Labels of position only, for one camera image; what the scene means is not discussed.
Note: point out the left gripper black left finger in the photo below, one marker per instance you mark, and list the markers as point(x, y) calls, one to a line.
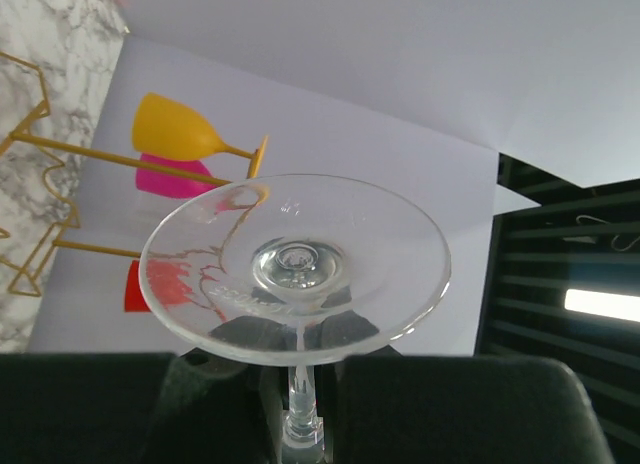
point(79, 408)

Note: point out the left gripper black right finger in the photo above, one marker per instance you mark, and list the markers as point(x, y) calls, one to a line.
point(464, 410)

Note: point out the clear wine glass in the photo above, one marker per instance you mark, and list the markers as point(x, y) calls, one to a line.
point(295, 271)

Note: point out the gold wire glass rack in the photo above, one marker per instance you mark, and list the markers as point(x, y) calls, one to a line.
point(26, 280)

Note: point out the magenta plastic wine glass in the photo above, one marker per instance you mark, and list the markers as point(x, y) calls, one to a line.
point(170, 186)

